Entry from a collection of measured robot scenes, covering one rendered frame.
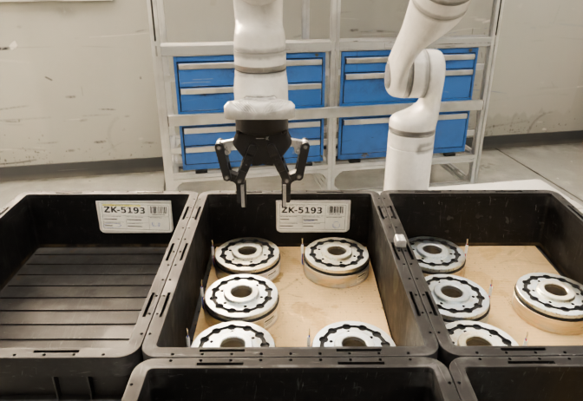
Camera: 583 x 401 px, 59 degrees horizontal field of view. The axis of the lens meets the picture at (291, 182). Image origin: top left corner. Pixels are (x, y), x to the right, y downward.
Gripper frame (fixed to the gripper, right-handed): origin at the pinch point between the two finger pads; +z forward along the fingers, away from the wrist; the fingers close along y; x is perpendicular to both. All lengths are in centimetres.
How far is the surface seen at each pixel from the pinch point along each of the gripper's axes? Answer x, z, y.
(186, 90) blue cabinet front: -169, 25, 42
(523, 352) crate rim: 31.5, 2.4, -26.5
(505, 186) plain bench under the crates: -61, 27, -66
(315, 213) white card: -6.6, 6.4, -8.3
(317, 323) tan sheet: 14.1, 12.6, -7.4
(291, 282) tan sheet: 4.3, 12.7, -4.1
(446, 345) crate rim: 30.3, 2.4, -19.2
